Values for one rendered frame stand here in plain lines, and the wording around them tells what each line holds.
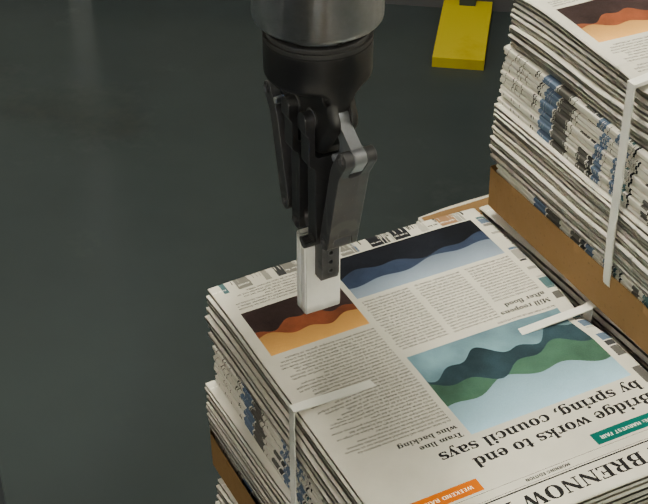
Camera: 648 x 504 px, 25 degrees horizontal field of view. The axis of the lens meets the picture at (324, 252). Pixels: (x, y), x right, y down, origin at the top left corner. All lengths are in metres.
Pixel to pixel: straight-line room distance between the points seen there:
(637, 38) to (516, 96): 0.15
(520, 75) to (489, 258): 0.17
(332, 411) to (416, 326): 0.13
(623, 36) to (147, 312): 1.56
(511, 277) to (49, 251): 1.62
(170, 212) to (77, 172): 0.25
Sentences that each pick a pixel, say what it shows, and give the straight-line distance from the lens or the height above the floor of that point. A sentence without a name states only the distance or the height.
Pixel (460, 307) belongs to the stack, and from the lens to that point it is 1.28.
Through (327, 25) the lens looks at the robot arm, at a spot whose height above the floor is 1.18.
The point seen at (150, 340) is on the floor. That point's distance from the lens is 2.57.
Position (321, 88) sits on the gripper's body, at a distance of 0.97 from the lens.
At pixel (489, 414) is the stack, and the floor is 0.83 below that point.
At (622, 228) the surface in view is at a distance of 1.22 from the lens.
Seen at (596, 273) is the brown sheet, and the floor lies 0.87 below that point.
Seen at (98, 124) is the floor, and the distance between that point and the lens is 3.21.
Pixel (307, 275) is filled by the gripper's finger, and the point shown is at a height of 0.96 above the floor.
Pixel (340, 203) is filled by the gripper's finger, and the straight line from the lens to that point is 1.01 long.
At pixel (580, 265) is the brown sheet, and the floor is 0.86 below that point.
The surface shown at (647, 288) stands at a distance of 1.21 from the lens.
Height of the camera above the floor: 1.60
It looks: 35 degrees down
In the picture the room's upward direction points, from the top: straight up
